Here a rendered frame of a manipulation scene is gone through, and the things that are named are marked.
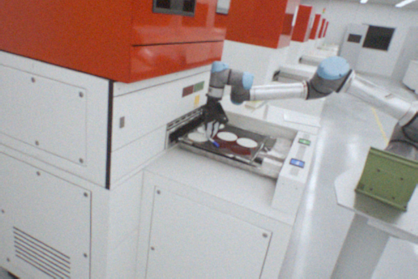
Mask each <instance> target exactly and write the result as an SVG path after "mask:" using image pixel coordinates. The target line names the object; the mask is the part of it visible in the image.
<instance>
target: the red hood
mask: <svg viewBox="0 0 418 279"><path fill-rule="evenodd" d="M230 6H231V0H0V49H2V50H6V51H9V52H14V53H15V54H19V55H22V56H26V57H30V58H33V59H38V60H41V61H45V62H48V63H53V64H56V65H60V66H64V67H68V68H71V69H75V70H78V71H82V72H85V73H90V74H94V75H97V76H101V77H105V78H109V79H112V80H116V81H118V82H122V83H125V84H131V83H134V82H139V81H143V80H147V79H151V78H156V77H159V76H165V75H168V74H172V73H178V72H181V71H186V70H190V69H194V68H198V67H203V66H206V65H211V64H212V63H213V62H215V61H221V60H222V55H223V47H224V43H225V36H226V30H227V23H228V19H229V11H230Z"/></svg>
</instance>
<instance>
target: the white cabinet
mask: <svg viewBox="0 0 418 279"><path fill-rule="evenodd" d="M297 214H298V211H297ZM296 218H297V215H296ZM296 218H295V221H296ZM294 225H295V223H294ZM293 228H294V226H292V225H288V224H286V223H283V222H280V221H278V220H275V219H273V218H270V217H268V216H265V215H262V214H260V213H257V212H254V211H252V210H249V209H247V208H244V207H242V206H238V205H236V204H234V203H230V202H228V201H226V200H223V199H220V198H218V197H215V196H213V195H210V194H207V193H205V192H202V191H199V190H197V189H194V188H191V187H189V186H186V185H184V184H181V183H179V182H176V181H173V180H171V179H168V178H165V177H163V176H160V175H158V174H155V173H153V172H150V171H147V170H144V176H143V185H142V200H141V208H140V224H139V232H138V249H137V264H136V273H135V279H278V276H279V274H280V270H281V266H282V263H283V260H284V257H285V253H286V251H287V246H288V243H289V239H290V236H291V232H292V230H293Z"/></svg>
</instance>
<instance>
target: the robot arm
mask: <svg viewBox="0 0 418 279"><path fill-rule="evenodd" d="M253 77H254V74H253V73H249V72H247V71H239V70H235V69H230V68H229V64H228V63H225V62H222V61H215V62H213V63H212V68H211V71H210V80H209V85H208V93H206V97H207V100H206V104H205V105H201V109H202V114H201V111H200V115H199V116H201V117H202V118H203V119H205V120H204V125H202V129H203V131H204V132H205V133H206V137H207V139H209V138H211V139H212V137H213V136H214V135H215V134H216V133H217V131H218V130H219V128H220V126H221V125H227V124H228V122H229V119H228V117H227V115H226V113H225V111H224V109H223V107H222V104H221V103H220V102H218V101H222V99H223V96H224V92H225V85H228V86H231V93H230V97H231V98H230V102H231V103H232V104H233V105H236V106H238V105H241V104H243V102H244V101H269V100H283V99H301V100H302V101H310V100H316V99H322V98H324V97H327V96H329V95H330V94H331V93H332V92H335V93H337V94H340V93H345V94H347V95H349V96H351V97H354V98H356V99H358V100H360V101H361V102H363V103H365V104H367V105H369V106H371V107H373V108H375V109H377V110H379V111H381V112H383V113H385V114H387V115H389V116H391V117H393V118H395V119H397V120H398V121H397V123H396V124H395V126H394V129H393V133H392V135H391V137H390V140H389V143H388V145H387V147H386V148H385V149H384V150H385V151H387V152H390V153H393V154H396V155H399V156H402V157H406V158H408V159H412V160H416V161H418V101H416V102H412V103H411V102H409V101H407V100H405V99H403V98H401V97H399V96H397V95H395V94H393V93H391V92H389V91H387V90H385V89H383V88H381V87H379V86H377V85H375V84H373V83H371V82H369V81H367V80H365V79H363V78H360V77H358V76H356V75H355V71H354V70H353V69H350V66H349V64H348V63H347V61H346V60H345V59H344V58H342V57H337V56H331V57H326V58H325V59H323V60H322V61H321V63H320V64H319V65H318V66H317V69H316V71H315V72H314V74H313V76H312V78H311V79H309V80H303V81H301V83H294V84H269V85H256V86H252V84H253ZM210 122H211V123H212V124H211V123H210ZM211 131H212V133H211ZM210 134H211V135H210Z"/></svg>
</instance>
